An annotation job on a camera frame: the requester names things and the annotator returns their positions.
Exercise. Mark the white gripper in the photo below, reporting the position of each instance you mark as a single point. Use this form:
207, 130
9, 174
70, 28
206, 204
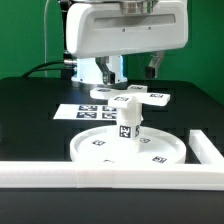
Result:
106, 29

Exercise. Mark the white cross-shaped table base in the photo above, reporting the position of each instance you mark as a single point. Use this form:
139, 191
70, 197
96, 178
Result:
133, 95

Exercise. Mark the white round table top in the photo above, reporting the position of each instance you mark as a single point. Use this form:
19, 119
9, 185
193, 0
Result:
103, 144

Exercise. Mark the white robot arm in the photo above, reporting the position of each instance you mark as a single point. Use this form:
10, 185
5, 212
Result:
88, 74

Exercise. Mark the white sheet with markers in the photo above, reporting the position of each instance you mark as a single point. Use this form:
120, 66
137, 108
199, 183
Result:
84, 112

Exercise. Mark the white L-shaped fence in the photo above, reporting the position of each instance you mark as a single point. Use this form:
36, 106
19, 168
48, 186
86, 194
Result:
207, 174

